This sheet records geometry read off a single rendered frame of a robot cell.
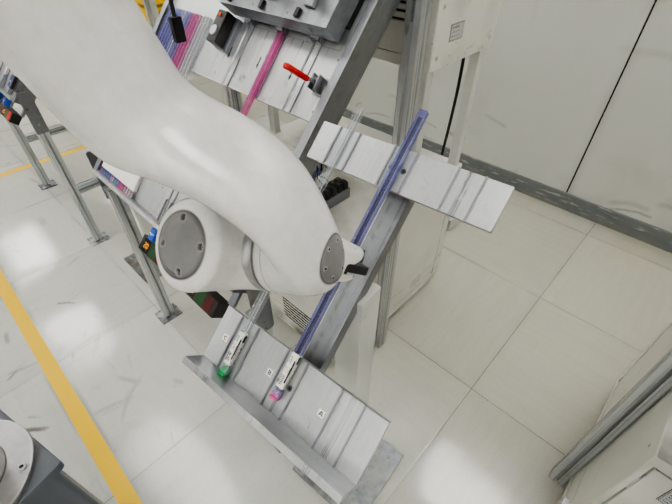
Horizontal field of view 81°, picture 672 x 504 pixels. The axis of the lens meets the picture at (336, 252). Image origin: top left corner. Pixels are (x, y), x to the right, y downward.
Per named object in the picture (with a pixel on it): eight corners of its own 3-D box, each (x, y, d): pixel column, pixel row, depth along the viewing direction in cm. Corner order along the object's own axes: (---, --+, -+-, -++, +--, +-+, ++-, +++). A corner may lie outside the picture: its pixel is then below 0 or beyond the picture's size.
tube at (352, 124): (227, 375, 68) (223, 376, 67) (222, 371, 69) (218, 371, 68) (364, 112, 67) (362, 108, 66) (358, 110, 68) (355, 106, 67)
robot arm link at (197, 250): (315, 216, 43) (250, 212, 48) (227, 197, 32) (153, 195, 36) (308, 292, 43) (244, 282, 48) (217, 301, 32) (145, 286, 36)
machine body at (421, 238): (336, 375, 148) (336, 253, 106) (226, 281, 183) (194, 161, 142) (433, 283, 182) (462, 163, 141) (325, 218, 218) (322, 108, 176)
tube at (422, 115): (279, 400, 63) (275, 401, 62) (273, 395, 63) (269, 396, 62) (429, 114, 62) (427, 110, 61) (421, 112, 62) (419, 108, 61)
